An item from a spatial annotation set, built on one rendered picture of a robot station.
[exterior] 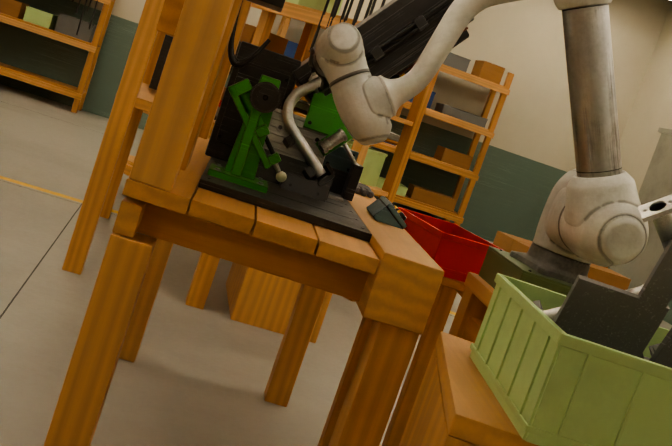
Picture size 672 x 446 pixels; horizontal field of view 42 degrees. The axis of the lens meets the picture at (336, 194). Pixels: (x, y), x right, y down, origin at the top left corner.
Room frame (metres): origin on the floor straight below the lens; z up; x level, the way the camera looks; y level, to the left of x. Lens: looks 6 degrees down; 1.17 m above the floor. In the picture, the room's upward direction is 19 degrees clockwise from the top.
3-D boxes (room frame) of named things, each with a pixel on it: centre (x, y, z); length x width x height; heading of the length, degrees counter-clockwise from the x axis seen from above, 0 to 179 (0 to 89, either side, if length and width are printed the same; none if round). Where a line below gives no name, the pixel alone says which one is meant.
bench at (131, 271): (2.57, 0.17, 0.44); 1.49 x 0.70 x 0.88; 8
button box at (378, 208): (2.42, -0.15, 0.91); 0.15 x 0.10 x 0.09; 8
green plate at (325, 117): (2.51, 0.10, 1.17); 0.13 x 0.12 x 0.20; 8
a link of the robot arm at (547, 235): (2.22, -0.59, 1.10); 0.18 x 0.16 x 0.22; 6
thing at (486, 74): (11.34, -0.07, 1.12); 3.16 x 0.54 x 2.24; 102
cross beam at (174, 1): (2.52, 0.53, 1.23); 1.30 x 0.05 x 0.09; 8
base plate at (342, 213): (2.57, 0.17, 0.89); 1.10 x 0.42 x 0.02; 8
